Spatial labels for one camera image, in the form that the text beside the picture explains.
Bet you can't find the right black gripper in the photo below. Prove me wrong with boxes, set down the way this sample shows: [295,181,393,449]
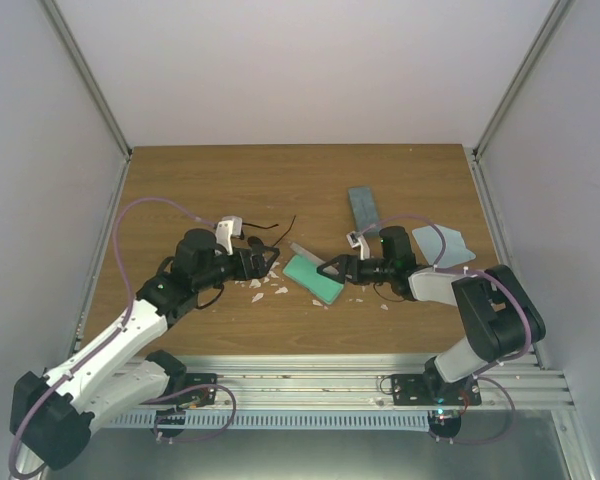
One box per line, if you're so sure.
[318,255,394,285]

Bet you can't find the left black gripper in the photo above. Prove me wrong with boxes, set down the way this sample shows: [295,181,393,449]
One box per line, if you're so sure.
[195,244,279,292]

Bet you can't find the grey glasses case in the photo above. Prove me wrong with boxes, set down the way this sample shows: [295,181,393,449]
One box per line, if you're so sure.
[283,242,344,305]

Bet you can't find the blue green glasses case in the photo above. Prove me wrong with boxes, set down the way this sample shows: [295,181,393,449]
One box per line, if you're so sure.
[348,186,380,238]

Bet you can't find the blue cleaning cloth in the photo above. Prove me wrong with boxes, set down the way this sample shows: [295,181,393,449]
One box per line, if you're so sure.
[412,225,476,268]

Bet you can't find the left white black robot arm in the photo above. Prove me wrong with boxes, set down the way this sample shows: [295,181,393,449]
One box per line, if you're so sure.
[8,225,280,479]

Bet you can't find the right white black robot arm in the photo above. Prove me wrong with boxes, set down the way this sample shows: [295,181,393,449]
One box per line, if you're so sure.
[317,226,546,405]

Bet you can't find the dark lens sunglasses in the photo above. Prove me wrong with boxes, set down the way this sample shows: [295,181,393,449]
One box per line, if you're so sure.
[242,214,298,247]

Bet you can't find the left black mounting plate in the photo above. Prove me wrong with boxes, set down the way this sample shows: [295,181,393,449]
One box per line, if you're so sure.
[175,373,218,409]

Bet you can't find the black mounting plate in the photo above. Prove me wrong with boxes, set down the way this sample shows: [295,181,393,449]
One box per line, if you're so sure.
[390,371,482,407]
[175,373,218,409]

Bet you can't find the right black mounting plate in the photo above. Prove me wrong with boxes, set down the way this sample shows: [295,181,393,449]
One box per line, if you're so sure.
[390,371,482,407]

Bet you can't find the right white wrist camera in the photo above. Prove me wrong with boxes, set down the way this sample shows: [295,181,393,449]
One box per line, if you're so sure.
[346,231,371,260]

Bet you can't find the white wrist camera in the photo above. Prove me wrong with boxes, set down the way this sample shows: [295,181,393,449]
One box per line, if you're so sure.
[215,216,243,255]
[346,231,371,260]

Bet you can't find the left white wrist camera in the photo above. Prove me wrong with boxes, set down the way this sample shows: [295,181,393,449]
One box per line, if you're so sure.
[215,216,243,255]

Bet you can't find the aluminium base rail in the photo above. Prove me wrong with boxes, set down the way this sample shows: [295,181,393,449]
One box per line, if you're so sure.
[179,353,575,411]

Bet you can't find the slotted grey cable duct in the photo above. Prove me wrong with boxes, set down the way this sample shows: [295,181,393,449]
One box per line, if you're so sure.
[99,410,430,434]

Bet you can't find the right aluminium frame post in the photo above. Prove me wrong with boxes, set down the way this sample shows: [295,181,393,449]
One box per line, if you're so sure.
[471,0,576,160]

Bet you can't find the aluminium frame post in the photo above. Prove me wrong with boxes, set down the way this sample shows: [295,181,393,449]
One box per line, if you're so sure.
[39,0,133,160]
[471,0,576,160]

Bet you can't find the left aluminium frame post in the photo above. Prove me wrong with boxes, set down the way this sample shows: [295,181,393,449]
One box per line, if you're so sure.
[39,0,133,160]

